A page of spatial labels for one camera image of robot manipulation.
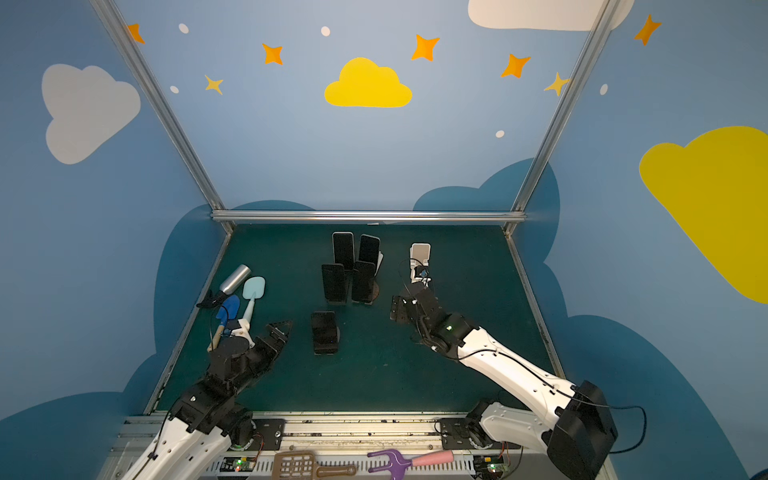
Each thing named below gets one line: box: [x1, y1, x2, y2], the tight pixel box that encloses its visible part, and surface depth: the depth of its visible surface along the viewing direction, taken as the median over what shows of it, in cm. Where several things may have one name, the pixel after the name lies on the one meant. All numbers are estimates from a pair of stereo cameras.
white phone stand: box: [410, 243, 432, 287], surface depth 107 cm
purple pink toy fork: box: [368, 449, 454, 480], surface depth 72 cm
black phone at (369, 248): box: [359, 234, 381, 265], surface depth 103 cm
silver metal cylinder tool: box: [196, 264, 251, 308], surface depth 103 cm
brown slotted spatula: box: [272, 451, 357, 480], surface depth 72 cm
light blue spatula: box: [242, 276, 266, 324], surface depth 104 cm
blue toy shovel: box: [207, 295, 241, 352], surface depth 98 cm
